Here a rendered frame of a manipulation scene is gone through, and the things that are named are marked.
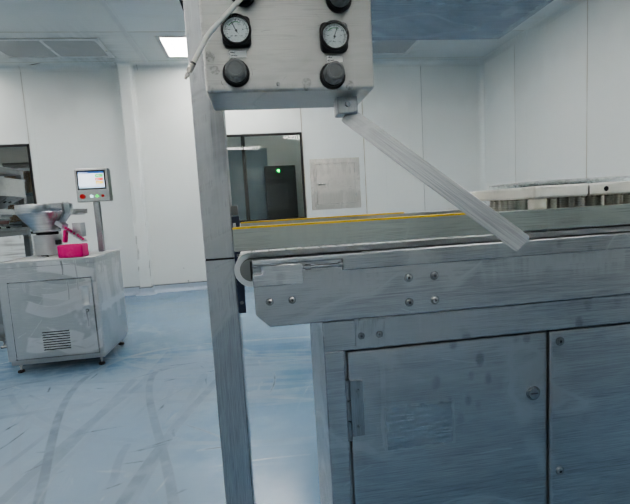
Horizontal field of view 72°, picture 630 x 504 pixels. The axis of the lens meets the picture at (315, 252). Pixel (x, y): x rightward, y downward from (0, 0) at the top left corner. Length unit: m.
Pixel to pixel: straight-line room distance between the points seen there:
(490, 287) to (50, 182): 6.02
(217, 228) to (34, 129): 5.71
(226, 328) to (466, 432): 0.49
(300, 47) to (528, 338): 0.58
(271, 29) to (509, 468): 0.79
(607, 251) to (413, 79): 5.83
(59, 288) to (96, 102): 3.44
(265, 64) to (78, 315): 2.89
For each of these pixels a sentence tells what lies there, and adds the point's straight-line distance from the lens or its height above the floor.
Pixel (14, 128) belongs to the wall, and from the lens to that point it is 6.62.
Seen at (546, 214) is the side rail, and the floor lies 0.97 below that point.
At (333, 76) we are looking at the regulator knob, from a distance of 0.58.
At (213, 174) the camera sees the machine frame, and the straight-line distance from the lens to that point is 0.90.
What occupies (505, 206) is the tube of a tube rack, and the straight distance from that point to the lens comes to 0.90.
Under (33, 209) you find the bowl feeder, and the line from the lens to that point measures 3.52.
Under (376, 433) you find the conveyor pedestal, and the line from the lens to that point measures 0.77.
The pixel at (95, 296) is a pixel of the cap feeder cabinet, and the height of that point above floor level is 0.49.
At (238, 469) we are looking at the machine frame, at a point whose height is 0.45.
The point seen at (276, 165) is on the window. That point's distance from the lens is 5.91.
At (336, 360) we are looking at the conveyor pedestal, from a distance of 0.70.
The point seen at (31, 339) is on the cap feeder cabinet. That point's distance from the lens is 3.49.
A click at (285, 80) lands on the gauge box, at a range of 0.60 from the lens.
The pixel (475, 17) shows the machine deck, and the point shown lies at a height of 1.35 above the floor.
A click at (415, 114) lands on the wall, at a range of 6.43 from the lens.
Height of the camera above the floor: 1.00
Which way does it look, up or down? 6 degrees down
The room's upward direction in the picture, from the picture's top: 3 degrees counter-clockwise
